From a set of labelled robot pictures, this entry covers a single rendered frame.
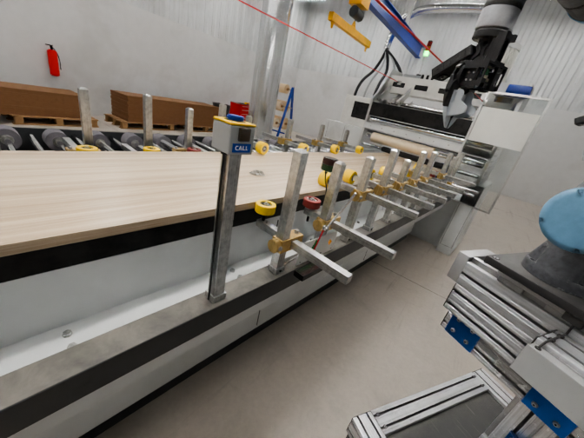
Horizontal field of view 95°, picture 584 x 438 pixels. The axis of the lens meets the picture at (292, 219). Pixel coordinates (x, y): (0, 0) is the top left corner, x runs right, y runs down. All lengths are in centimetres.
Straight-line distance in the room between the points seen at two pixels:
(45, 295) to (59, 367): 21
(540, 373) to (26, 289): 111
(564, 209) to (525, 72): 950
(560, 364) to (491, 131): 287
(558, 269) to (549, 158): 921
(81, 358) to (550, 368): 94
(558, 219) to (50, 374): 101
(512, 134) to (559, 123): 660
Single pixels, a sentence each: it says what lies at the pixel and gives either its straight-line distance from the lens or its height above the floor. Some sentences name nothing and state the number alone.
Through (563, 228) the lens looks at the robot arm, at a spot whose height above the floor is 118.
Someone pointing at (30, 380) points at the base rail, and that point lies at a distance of 79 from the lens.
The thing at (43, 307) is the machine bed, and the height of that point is 70.
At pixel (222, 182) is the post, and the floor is 107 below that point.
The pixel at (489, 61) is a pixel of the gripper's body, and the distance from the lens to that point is 81.
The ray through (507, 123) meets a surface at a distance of 344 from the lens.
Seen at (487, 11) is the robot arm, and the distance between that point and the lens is 86.
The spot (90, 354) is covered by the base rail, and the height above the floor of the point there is 70.
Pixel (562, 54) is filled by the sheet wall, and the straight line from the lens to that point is 1023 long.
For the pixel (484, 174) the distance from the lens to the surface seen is 345.
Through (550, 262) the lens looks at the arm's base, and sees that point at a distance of 84.
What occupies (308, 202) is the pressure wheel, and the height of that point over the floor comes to 90.
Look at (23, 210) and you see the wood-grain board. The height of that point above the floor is 90.
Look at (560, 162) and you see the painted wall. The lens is 1004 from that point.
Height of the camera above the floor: 129
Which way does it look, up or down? 24 degrees down
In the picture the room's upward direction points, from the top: 13 degrees clockwise
